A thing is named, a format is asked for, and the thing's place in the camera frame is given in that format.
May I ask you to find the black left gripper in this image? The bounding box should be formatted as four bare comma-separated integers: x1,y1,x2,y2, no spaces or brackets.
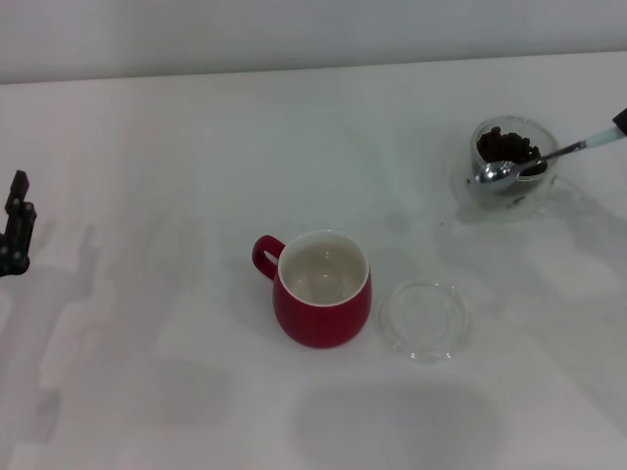
0,169,38,278

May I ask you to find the blue handled metal spoon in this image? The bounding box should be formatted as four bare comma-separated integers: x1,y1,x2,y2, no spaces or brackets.
473,124,619,186

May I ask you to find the red ceramic mug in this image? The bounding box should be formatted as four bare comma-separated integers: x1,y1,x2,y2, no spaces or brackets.
251,228,372,350

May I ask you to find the coffee beans pile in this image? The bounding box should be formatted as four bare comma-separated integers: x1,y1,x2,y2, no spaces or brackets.
474,125,550,195

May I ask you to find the clear glass cup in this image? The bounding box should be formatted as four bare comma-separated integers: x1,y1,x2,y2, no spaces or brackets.
469,115,584,216

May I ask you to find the glass saucer with bean crumbs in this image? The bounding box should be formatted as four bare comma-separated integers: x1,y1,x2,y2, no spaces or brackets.
450,156,584,224

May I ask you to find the clean clear glass saucer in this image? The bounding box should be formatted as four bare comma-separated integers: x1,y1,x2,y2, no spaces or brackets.
377,278,471,363

